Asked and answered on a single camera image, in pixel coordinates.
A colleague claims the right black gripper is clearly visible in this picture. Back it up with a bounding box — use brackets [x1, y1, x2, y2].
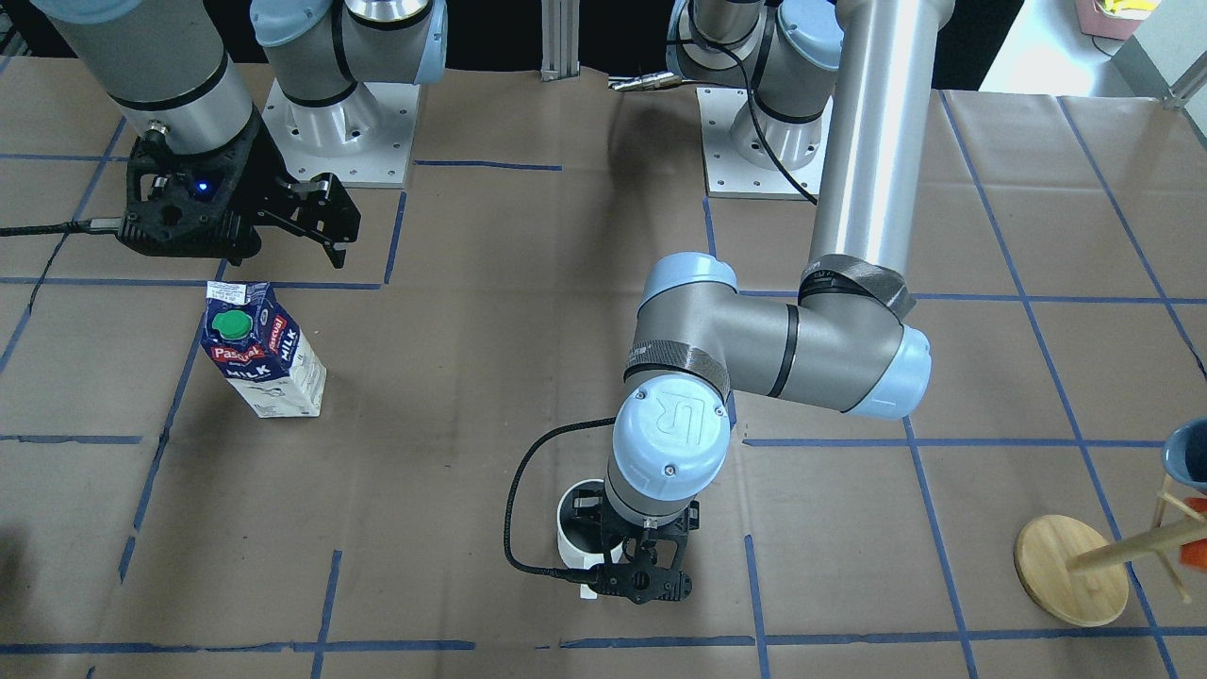
[116, 110, 361, 268]

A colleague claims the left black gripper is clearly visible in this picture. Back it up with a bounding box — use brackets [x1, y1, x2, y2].
[570, 490, 700, 604]

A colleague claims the white ceramic mug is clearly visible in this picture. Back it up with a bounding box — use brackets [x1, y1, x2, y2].
[556, 480, 622, 569]

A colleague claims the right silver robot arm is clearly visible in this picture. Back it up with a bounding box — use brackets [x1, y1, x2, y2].
[2, 1, 448, 268]

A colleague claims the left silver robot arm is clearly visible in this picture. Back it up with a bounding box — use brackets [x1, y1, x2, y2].
[531, 1, 954, 604]

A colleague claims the blue white milk carton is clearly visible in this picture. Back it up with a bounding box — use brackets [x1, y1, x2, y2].
[200, 282, 326, 418]

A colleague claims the wooden mug tree stand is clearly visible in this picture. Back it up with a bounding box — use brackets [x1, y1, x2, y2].
[1014, 475, 1206, 627]

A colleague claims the blue mug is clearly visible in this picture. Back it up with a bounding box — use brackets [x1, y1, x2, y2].
[1164, 416, 1207, 494]

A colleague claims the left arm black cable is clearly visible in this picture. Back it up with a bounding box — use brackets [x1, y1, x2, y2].
[505, 417, 619, 583]

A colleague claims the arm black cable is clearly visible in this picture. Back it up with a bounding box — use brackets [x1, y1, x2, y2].
[0, 215, 124, 238]
[505, 417, 619, 583]

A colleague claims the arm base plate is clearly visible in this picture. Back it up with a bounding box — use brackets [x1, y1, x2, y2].
[262, 81, 422, 191]
[696, 87, 834, 199]

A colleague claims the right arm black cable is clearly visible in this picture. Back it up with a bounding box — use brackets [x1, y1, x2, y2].
[0, 215, 124, 238]

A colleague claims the aluminium frame post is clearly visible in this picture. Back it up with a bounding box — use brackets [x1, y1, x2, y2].
[540, 0, 581, 82]

